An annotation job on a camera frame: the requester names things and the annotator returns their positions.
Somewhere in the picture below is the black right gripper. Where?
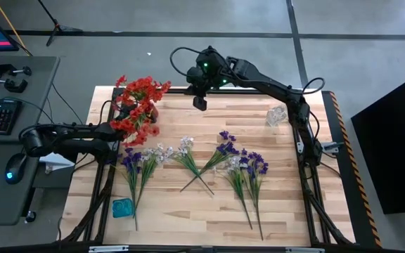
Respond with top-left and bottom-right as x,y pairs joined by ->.
184,45 -> 230,112

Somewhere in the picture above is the red glass vase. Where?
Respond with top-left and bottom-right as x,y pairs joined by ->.
148,104 -> 160,124

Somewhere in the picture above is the purple artificial flower bunch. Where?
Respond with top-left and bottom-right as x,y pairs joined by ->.
179,130 -> 240,193
108,146 -> 143,232
240,149 -> 270,242

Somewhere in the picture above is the clear crystal glass vase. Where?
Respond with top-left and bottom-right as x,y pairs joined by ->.
265,104 -> 288,128

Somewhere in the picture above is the teal glass vase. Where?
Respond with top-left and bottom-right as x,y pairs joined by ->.
112,197 -> 134,219

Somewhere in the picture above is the white paper sheet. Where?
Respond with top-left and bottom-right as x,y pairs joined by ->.
39,151 -> 77,175

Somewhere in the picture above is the grey desk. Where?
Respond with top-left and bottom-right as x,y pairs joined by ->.
0,55 -> 61,226

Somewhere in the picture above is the black tripod stand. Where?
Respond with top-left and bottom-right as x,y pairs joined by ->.
36,0 -> 84,47

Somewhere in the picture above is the black screw clamp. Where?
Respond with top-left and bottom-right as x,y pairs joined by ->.
0,74 -> 28,94
0,61 -> 33,79

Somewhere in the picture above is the black computer mouse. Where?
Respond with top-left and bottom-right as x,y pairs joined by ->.
4,153 -> 28,186

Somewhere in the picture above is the black hazard-striped edge strip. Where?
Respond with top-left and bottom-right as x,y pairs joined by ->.
321,90 -> 383,248

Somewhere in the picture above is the black floor mat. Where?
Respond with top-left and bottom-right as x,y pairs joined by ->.
349,67 -> 405,215

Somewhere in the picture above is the black aluminium table frame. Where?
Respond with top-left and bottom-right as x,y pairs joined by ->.
60,77 -> 354,247

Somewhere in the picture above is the black cable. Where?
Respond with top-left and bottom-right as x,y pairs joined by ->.
49,83 -> 84,124

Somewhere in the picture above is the silver metal bracket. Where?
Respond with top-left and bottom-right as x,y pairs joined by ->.
88,245 -> 129,253
285,247 -> 325,253

